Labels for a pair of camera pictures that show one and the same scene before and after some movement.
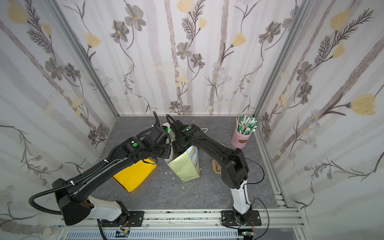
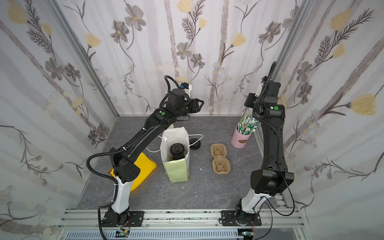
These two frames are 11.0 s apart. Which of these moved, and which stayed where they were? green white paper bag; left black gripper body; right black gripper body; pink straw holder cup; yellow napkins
Moved: green white paper bag; left black gripper body; right black gripper body
Stayed: pink straw holder cup; yellow napkins
